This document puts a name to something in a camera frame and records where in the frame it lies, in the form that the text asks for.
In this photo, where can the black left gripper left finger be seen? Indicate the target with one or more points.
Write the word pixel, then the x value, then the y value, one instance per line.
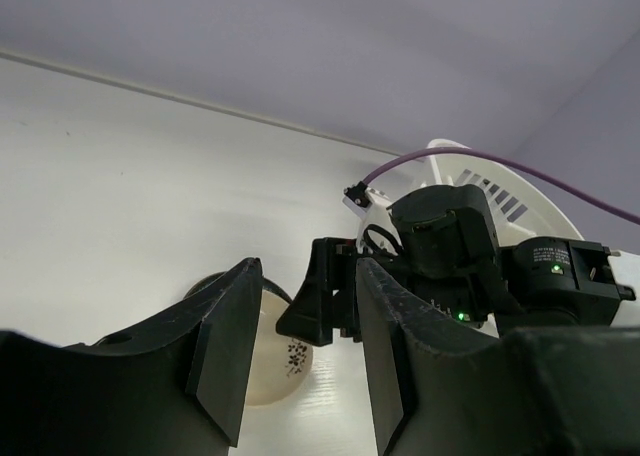
pixel 176 380

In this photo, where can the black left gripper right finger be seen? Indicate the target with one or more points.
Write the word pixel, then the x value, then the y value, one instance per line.
pixel 436 386

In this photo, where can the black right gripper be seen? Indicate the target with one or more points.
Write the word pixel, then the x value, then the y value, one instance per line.
pixel 441 245

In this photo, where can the cream white plate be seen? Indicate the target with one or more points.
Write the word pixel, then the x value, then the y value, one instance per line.
pixel 279 364

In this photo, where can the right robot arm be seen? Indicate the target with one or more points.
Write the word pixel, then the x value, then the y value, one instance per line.
pixel 557 282

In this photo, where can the white plastic dish rack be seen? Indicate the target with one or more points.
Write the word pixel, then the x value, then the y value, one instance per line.
pixel 519 210

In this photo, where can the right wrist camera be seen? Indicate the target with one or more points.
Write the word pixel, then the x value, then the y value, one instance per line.
pixel 371 207

